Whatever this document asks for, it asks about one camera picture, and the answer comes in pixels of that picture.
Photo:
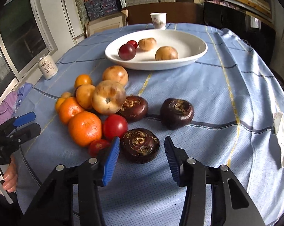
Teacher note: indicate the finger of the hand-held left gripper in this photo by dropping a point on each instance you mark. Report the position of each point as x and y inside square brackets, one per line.
[25, 118]
[28, 130]

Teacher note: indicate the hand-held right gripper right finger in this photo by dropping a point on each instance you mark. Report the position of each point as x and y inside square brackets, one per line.
[172, 162]

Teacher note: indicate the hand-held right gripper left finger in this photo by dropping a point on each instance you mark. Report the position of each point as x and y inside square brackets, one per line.
[111, 162]

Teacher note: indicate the small red tomato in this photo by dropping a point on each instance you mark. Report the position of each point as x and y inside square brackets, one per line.
[98, 146]

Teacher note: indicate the small orange kumquat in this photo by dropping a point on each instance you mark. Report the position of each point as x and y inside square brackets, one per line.
[66, 95]
[59, 104]

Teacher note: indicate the large orange mandarin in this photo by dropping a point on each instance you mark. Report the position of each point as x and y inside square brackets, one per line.
[85, 128]

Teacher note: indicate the medium orange mandarin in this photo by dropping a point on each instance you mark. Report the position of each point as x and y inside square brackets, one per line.
[70, 109]

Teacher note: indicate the small orange mandarin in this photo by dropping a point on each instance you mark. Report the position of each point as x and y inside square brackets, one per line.
[83, 80]

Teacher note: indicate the tan round pear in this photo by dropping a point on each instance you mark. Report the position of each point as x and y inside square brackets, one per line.
[115, 74]

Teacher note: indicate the white oval plate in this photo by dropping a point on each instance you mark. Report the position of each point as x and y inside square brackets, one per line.
[179, 42]

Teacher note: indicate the person's left forearm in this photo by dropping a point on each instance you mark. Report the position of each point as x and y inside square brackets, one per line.
[0, 207]

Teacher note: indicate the person's left hand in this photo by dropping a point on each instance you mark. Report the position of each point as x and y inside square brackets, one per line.
[10, 176]

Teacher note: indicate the purple cloth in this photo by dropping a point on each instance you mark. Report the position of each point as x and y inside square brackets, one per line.
[7, 106]

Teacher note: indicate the blue striped tablecloth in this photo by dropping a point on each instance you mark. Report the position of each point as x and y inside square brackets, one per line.
[203, 146]

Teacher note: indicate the white ceramic jar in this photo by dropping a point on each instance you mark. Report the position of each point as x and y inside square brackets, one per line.
[47, 67]

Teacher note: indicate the dark red plum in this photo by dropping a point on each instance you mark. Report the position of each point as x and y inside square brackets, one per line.
[127, 51]
[75, 91]

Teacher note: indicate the yellow-orange round citrus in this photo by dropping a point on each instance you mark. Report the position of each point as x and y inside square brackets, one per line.
[85, 96]

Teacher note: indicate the large tan onion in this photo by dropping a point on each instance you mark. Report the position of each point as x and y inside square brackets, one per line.
[109, 97]

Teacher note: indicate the tan potato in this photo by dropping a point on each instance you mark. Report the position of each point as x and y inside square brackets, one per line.
[166, 53]
[146, 44]

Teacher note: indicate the white printed packet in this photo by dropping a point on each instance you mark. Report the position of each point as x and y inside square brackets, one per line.
[283, 141]

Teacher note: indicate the small red plum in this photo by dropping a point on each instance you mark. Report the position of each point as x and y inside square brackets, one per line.
[133, 43]

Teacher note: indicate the cardboard box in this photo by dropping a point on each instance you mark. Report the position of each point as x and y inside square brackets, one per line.
[104, 24]

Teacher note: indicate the green marbled panel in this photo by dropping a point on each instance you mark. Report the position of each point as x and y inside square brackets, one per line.
[79, 4]

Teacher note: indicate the stack of blue patterned boxes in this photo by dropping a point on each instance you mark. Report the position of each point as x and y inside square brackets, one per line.
[99, 6]

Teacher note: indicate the white paper cup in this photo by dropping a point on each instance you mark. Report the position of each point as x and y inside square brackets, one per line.
[158, 20]

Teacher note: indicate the brown wooden chair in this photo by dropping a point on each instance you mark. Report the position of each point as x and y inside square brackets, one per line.
[179, 13]

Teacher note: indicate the black glossy cabinet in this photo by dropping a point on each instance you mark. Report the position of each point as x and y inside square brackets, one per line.
[226, 21]

